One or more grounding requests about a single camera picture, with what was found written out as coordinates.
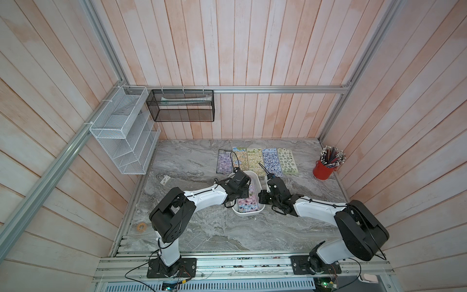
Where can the panda sticker sheet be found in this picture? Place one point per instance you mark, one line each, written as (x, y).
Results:
(240, 158)

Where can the brown tape roll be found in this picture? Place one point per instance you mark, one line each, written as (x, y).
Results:
(141, 227)

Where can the white plastic storage box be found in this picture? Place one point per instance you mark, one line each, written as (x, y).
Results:
(257, 184)

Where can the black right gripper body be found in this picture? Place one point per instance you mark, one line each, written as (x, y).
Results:
(267, 198)

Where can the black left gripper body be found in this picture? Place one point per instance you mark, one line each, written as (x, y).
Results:
(242, 193)

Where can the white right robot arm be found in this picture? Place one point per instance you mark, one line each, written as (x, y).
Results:
(362, 235)

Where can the white wire mesh shelf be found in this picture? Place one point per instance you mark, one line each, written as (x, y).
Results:
(124, 128)

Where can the aluminium mounting rail base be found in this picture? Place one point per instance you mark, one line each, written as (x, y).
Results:
(229, 265)

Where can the puffy gem sticker sheet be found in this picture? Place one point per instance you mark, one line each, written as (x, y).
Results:
(224, 162)

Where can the blue penguin sticker sheet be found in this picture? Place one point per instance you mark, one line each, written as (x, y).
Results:
(271, 161)

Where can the green frog sticker sheet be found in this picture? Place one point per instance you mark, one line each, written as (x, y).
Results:
(287, 161)

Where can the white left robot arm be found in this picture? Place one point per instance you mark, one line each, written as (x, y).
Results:
(173, 213)

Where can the bundle of coloured pencils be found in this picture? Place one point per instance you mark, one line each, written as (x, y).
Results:
(331, 157)

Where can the pink cartoon sticker sheet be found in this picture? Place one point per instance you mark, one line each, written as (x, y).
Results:
(250, 204)

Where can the black wire mesh basket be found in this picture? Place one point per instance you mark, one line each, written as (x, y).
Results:
(181, 105)

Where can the red metal pencil bucket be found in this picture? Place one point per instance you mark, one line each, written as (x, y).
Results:
(322, 172)

